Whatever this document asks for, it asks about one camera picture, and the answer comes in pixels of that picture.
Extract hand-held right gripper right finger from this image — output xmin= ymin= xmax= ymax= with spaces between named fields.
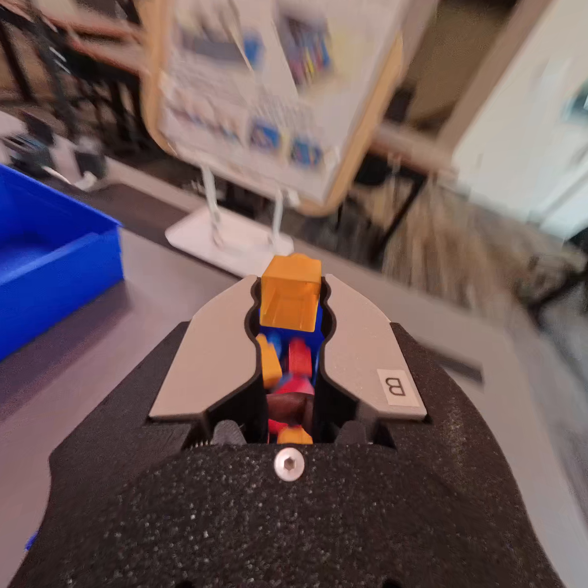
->
xmin=319 ymin=274 xmax=428 ymax=421

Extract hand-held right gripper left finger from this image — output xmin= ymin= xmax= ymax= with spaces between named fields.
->
xmin=149 ymin=275 xmax=265 ymax=423

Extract blue plastic bin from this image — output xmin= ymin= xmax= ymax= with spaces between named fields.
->
xmin=258 ymin=308 xmax=325 ymax=444
xmin=0 ymin=164 xmax=125 ymax=363

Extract pile of mega blocks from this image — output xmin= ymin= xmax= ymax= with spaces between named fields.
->
xmin=257 ymin=331 xmax=318 ymax=445

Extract orange mega block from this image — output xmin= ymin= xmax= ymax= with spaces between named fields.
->
xmin=259 ymin=254 xmax=323 ymax=332

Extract instruction poster on stand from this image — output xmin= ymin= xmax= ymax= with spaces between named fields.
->
xmin=140 ymin=0 xmax=406 ymax=217

